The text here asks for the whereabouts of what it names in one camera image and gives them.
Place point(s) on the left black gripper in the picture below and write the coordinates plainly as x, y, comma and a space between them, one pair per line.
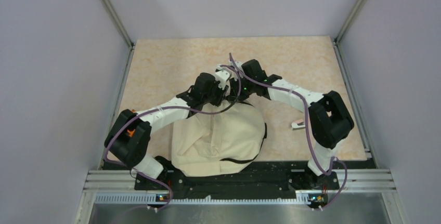
221, 93

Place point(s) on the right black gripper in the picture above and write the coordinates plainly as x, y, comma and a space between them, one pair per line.
234, 88

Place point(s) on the beige canvas backpack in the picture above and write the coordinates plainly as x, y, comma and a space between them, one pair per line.
220, 140

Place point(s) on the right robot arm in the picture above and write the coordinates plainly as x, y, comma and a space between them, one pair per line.
326, 117

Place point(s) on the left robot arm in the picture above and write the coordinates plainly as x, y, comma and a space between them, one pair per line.
132, 151

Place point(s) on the pink orange marker pen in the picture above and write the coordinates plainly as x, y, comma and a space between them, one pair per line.
298, 124

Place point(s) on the orange tape dispenser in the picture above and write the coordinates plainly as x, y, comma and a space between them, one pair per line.
130, 132

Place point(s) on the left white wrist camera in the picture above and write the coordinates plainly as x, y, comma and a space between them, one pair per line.
222, 75

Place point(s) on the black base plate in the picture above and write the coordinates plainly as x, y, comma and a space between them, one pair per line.
258, 181

